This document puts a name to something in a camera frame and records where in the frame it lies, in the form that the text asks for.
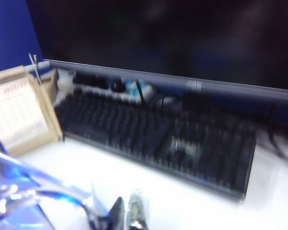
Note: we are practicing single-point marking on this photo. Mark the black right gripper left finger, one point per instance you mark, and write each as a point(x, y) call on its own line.
point(117, 215)

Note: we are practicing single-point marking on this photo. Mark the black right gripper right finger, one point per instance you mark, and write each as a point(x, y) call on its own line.
point(138, 213)

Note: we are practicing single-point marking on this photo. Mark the black computer keyboard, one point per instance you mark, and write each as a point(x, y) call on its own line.
point(146, 134)

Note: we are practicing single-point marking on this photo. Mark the white power strip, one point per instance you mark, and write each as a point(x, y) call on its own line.
point(124, 97)

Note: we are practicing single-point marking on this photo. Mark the beige desk calendar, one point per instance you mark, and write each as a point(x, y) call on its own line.
point(14, 115)

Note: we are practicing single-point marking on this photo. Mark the large black computer monitor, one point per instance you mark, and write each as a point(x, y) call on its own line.
point(158, 36)

